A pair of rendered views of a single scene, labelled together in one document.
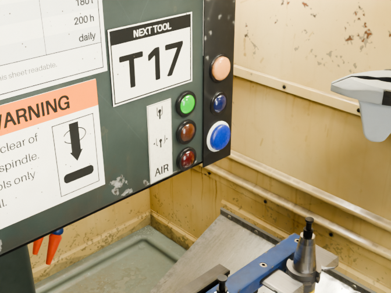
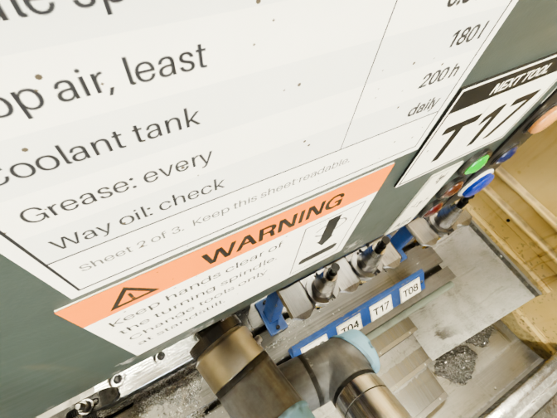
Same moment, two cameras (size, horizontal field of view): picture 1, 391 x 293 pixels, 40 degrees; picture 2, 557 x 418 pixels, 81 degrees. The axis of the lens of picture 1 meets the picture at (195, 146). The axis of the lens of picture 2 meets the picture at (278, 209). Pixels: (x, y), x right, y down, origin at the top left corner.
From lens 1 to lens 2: 0.35 m
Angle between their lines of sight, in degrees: 32
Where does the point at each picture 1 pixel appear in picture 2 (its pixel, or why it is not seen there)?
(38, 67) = (318, 171)
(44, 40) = (348, 127)
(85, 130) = (346, 219)
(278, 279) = (419, 226)
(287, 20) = not seen: outside the picture
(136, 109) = (418, 181)
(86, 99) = (367, 189)
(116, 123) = (386, 201)
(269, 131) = not seen: hidden behind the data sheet
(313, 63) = not seen: hidden behind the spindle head
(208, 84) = (514, 137)
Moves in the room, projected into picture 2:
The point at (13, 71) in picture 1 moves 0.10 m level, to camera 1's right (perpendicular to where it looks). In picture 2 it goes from (272, 187) to (549, 261)
